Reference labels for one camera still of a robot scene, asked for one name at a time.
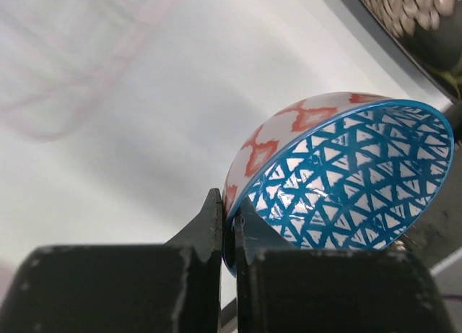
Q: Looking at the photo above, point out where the black floral square plate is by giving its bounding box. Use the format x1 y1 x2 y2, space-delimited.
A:
360 0 461 103

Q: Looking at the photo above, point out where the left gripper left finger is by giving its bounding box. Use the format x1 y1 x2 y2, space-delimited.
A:
1 189 221 332

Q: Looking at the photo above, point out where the blue patterned bowl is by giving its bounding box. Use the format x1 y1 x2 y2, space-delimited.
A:
222 92 455 273

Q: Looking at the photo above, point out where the clear wire dish rack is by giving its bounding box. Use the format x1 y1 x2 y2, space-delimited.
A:
1 0 175 142

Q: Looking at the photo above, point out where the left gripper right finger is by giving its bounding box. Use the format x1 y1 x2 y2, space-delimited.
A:
235 200 454 332

